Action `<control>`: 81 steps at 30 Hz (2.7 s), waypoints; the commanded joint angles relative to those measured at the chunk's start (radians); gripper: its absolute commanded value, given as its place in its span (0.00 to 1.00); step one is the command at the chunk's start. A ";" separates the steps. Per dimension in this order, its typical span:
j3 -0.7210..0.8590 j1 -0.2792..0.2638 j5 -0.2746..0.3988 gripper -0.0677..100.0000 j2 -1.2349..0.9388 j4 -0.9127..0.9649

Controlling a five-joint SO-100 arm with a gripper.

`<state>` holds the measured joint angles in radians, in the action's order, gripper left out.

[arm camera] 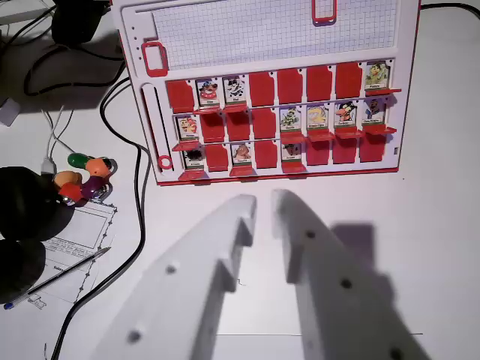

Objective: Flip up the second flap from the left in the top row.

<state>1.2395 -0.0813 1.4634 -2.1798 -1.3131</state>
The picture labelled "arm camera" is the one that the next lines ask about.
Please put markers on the red flap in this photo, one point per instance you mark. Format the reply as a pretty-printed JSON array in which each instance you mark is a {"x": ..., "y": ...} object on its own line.
[{"x": 206, "y": 110}]

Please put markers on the printed paper sheet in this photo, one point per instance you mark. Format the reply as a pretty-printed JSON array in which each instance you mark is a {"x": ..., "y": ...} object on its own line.
[{"x": 75, "y": 240}]

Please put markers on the clear ballpoint pen blue cap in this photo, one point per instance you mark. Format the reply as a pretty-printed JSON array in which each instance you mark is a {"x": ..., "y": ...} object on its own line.
[{"x": 56, "y": 277}]

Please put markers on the colourful plastic bead toy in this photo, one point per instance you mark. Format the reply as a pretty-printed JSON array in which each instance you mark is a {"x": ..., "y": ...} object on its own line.
[{"x": 88, "y": 180}]

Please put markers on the black rounded padded object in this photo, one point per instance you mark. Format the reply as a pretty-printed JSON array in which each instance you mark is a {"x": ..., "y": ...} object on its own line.
[
  {"x": 30, "y": 202},
  {"x": 18, "y": 270}
]

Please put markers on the small white adapter block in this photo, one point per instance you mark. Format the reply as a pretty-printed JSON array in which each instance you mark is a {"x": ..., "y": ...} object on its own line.
[{"x": 8, "y": 112}]

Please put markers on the red and white game board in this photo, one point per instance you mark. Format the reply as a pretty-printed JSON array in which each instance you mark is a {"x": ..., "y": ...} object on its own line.
[{"x": 262, "y": 45}]

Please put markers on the black box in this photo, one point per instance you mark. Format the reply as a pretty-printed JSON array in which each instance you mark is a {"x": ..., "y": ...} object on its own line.
[{"x": 77, "y": 18}]

